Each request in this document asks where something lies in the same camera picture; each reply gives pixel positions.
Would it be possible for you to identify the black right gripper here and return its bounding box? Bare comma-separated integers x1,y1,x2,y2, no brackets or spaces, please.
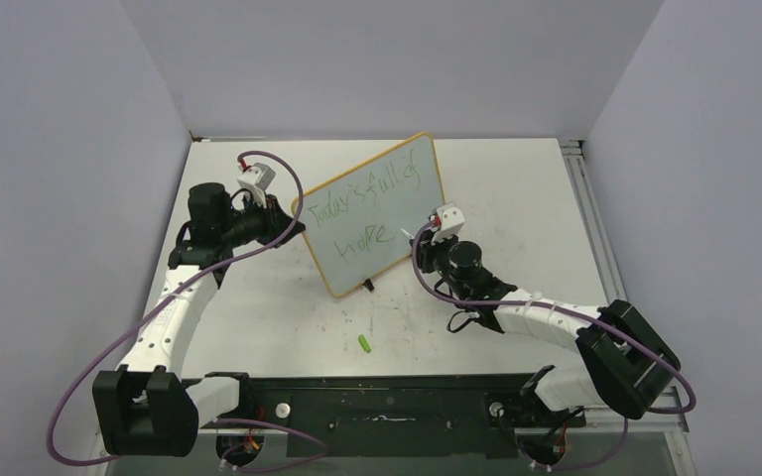
413,226,471,301

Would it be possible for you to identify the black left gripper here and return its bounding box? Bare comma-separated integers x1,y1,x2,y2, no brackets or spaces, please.
220,191,306,250

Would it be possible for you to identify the yellow framed whiteboard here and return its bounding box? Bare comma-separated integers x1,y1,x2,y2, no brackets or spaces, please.
292,132,445,298

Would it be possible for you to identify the green marker cap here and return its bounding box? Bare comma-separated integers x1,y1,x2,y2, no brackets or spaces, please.
357,334,371,353

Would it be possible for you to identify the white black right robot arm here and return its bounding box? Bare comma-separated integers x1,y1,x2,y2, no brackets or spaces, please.
406,228,694,424

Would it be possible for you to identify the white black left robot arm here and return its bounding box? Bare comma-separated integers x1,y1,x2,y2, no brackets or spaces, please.
92,182,305,457

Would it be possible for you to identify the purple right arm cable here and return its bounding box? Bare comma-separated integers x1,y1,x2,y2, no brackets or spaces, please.
410,223,698,474

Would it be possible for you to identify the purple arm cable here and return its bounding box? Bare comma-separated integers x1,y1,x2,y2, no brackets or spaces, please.
46,150,333,476
410,223,698,474

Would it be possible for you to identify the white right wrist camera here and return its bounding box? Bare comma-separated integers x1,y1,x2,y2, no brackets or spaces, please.
430,202,465,244

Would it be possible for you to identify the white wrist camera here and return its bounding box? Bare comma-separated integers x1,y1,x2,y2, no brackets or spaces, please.
430,202,465,244
237,160,276,208

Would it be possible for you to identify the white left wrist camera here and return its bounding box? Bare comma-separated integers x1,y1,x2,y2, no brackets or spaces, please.
237,160,276,208

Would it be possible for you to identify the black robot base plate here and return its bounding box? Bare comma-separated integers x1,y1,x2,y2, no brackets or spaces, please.
207,374,610,461

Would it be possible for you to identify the aluminium frame rail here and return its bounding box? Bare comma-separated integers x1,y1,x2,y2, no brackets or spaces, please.
558,139,627,305

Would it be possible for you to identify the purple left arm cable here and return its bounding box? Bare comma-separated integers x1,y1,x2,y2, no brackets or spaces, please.
46,150,333,476

